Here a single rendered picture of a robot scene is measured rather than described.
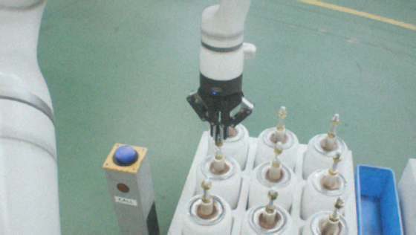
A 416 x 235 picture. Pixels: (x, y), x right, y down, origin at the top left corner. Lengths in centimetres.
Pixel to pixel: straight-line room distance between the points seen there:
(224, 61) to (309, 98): 90
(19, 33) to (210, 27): 32
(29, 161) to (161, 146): 102
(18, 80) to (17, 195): 9
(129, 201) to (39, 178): 57
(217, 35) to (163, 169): 65
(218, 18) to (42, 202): 42
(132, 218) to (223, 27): 46
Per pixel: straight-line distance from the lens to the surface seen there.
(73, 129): 139
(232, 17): 60
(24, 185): 25
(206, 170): 82
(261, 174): 82
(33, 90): 29
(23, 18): 42
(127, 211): 85
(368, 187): 115
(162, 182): 115
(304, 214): 87
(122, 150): 77
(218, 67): 63
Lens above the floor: 84
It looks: 38 degrees down
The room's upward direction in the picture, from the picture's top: straight up
